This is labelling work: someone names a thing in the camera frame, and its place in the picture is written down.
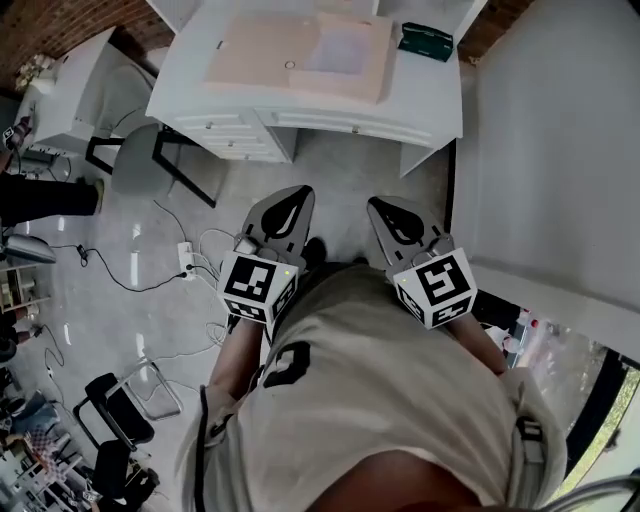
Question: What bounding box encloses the small flower bunch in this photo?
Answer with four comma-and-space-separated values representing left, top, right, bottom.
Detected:
13, 52, 51, 91

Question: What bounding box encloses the black floor cable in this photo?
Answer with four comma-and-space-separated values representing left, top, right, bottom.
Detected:
49, 242, 191, 295

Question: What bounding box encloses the grey chair with black frame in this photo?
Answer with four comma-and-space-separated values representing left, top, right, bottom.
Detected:
84, 122, 221, 209

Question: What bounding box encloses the white translucent sheet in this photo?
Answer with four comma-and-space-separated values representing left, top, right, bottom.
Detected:
301, 24, 370, 77

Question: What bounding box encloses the grey round appliance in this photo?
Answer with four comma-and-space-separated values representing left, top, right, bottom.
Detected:
2, 232, 57, 266

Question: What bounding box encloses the person's right forearm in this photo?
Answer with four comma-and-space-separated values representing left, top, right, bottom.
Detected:
447, 307, 510, 375

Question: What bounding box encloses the black folding chair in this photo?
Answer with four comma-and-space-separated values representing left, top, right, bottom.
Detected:
72, 359, 184, 454

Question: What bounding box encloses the green tissue packet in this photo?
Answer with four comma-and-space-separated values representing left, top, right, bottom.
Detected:
397, 21, 456, 64

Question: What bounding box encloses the white power strip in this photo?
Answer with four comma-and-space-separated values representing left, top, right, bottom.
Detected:
176, 240, 197, 281

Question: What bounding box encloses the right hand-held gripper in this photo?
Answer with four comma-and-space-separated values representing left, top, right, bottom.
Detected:
367, 195, 477, 332

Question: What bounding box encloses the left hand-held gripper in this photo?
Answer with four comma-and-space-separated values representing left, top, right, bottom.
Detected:
218, 184, 316, 343

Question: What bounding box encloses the red checkered cloth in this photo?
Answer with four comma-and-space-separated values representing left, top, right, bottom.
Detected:
24, 429, 61, 471

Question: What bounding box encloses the person's beige t-shirt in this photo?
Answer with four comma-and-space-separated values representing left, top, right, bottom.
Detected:
174, 262, 569, 512

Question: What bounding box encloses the grey harness strap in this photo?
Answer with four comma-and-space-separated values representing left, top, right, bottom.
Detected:
205, 410, 237, 447
509, 379, 551, 506

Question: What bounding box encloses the person's left forearm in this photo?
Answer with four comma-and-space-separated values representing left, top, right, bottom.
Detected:
208, 312, 269, 401

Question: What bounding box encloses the white desk hutch shelf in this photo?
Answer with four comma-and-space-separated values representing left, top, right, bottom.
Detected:
144, 0, 490, 51

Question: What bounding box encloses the white desk with drawers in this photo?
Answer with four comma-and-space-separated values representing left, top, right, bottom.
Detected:
144, 0, 464, 179

